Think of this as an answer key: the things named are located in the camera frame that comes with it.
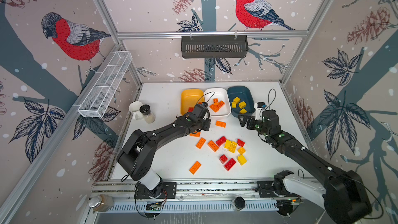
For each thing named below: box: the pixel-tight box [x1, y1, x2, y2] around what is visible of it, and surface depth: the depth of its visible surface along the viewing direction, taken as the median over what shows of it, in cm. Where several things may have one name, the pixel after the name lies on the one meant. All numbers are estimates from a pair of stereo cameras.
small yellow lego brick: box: [237, 146, 247, 156], surface depth 87 cm
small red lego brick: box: [219, 154, 229, 165], surface depth 83 cm
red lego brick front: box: [223, 158, 237, 172], surface depth 83 cm
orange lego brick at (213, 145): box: [207, 140, 220, 153], surface depth 90 cm
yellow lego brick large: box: [223, 139, 238, 154], surface depth 89 cm
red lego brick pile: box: [215, 135, 227, 147], surface depth 90 cm
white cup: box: [128, 101, 145, 121], surface depth 96 cm
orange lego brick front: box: [188, 160, 202, 175], surface depth 82 cm
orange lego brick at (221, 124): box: [215, 120, 227, 128], surface depth 100 cm
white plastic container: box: [203, 87, 232, 118], surface depth 107 cm
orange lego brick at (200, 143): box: [195, 137, 207, 150], surface depth 90 cm
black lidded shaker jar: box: [139, 104, 156, 124], surface depth 94 cm
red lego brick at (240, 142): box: [236, 138, 246, 148], surface depth 90 cm
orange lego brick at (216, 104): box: [209, 98, 225, 113], surface depth 107 cm
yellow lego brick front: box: [236, 154, 248, 166], surface depth 84 cm
